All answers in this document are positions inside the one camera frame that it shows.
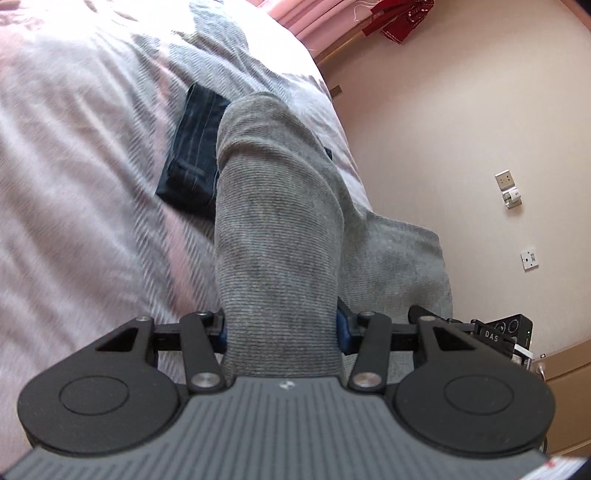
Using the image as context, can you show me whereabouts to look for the pink herringbone bed blanket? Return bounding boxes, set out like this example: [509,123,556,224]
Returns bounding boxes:
[0,0,370,457]

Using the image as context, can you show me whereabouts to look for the pink curtain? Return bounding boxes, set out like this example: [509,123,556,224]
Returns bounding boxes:
[249,0,379,51]

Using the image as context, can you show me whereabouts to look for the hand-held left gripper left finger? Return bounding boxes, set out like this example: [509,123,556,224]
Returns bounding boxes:
[95,310,229,393]

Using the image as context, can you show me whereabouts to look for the wooden door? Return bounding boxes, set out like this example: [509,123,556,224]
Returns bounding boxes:
[540,342,591,457]

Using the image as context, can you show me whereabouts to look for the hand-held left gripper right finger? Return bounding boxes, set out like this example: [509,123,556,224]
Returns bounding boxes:
[335,298,490,393]

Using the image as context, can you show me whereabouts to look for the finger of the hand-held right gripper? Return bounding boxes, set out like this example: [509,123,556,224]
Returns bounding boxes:
[409,304,476,331]

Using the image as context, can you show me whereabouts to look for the red cloth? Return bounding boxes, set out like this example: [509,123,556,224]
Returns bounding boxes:
[361,0,435,44]

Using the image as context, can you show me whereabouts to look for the dark blue jeans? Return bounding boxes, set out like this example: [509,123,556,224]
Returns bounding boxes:
[156,83,232,217]

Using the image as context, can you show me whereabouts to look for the grey sweatpants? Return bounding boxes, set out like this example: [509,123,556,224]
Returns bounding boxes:
[213,91,453,374]

